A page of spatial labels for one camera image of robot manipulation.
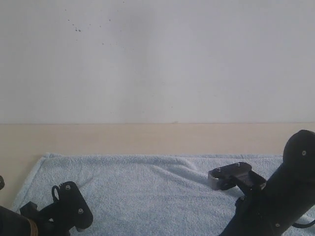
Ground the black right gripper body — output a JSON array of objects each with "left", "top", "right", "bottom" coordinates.
[{"left": 235, "top": 196, "right": 248, "bottom": 209}]

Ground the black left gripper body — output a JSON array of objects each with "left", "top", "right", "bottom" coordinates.
[{"left": 20, "top": 202, "right": 70, "bottom": 236}]

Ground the light blue fluffy towel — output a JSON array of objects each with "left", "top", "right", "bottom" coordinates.
[{"left": 11, "top": 152, "right": 315, "bottom": 236}]

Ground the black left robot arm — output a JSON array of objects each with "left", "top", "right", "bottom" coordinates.
[{"left": 0, "top": 202, "right": 74, "bottom": 236}]

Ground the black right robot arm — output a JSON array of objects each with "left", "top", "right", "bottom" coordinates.
[{"left": 221, "top": 130, "right": 315, "bottom": 236}]

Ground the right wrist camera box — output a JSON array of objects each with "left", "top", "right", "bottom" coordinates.
[{"left": 208, "top": 162, "right": 267, "bottom": 193}]

